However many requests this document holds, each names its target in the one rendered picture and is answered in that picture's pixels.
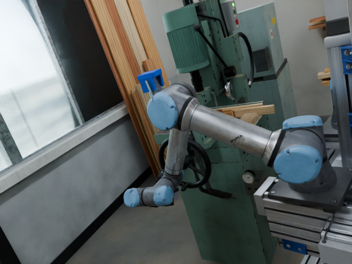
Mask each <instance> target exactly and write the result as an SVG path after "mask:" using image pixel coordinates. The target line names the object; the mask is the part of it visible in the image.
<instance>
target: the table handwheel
mask: <svg viewBox="0 0 352 264"><path fill-rule="evenodd" d="M168 143H169V138H167V139H166V140H165V141H164V142H163V143H162V144H161V146H160V148H159V153H158V157H159V162H160V165H161V168H162V169H165V165H166V163H165V161H164V151H165V148H166V147H167V145H168ZM188 144H189V145H191V146H192V147H194V148H195V149H196V150H197V151H198V152H199V153H200V154H201V156H202V158H203V160H204V162H205V173H204V172H203V171H201V170H199V169H197V168H196V167H194V166H192V165H191V160H192V159H193V158H194V157H195V153H194V150H193V149H192V150H191V152H192V153H191V154H187V155H186V156H185V160H184V165H183V170H186V169H187V168H188V167H189V168H190V169H192V170H194V171H196V172H197V173H199V174H201V175H202V176H204V177H203V178H202V179H201V180H200V181H198V182H195V183H188V182H184V181H182V182H181V183H180V184H179V186H183V185H184V184H186V183H188V184H189V186H188V187H187V188H189V189H194V188H199V187H201V186H203V185H204V184H205V183H206V182H207V181H208V180H209V178H210V176H211V172H212V166H211V161H210V158H209V156H208V154H207V153H206V151H205V150H204V148H203V147H202V146H201V145H200V144H198V143H197V142H196V141H194V140H193V139H191V138H188Z"/></svg>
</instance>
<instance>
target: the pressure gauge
mask: <svg viewBox="0 0 352 264"><path fill-rule="evenodd" d="M255 178H256V174H255V173H254V172H253V171H251V170H246V171H245V172H244V173H243V174H242V179H243V181H244V182H246V183H250V184H253V182H254V180H255Z"/></svg>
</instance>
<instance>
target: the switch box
mask: <svg viewBox="0 0 352 264"><path fill-rule="evenodd" d="M232 3H234V9H233V6H232ZM221 8H222V11H223V15H224V18H225V22H226V26H227V29H228V32H231V31H234V30H237V29H239V28H240V24H236V19H238V15H237V10H236V5H235V1H234V0H232V1H227V2H224V3H221ZM234 10H235V11H236V14H234ZM234 15H236V16H235V17H234ZM222 21H223V18H222ZM223 25H224V22H223ZM237 25H238V27H236V26H237ZM224 29H225V25H224ZM225 33H226V29H225Z"/></svg>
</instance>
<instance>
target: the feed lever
mask: <svg viewBox="0 0 352 264"><path fill-rule="evenodd" d="M193 29H194V31H198V32H199V34H200V35H201V36H202V37H203V39H204V40H205V41H206V43H207V44H208V45H209V47H210V48H211V49H212V51H213V52H214V53H215V54H216V56H217V57H218V58H219V60H220V61H221V63H222V64H223V65H224V67H225V68H224V75H225V76H226V77H227V78H229V77H233V76H235V75H236V69H235V67H234V66H233V65H232V66H227V65H226V63H225V62H224V61H223V59H222V58H221V57H220V55H219V54H218V53H217V51H216V50H215V49H214V47H213V46H212V45H211V43H210V42H209V41H208V39H207V38H206V37H205V35H204V34H203V33H202V31H201V30H200V29H201V26H200V25H199V24H195V25H194V26H193Z"/></svg>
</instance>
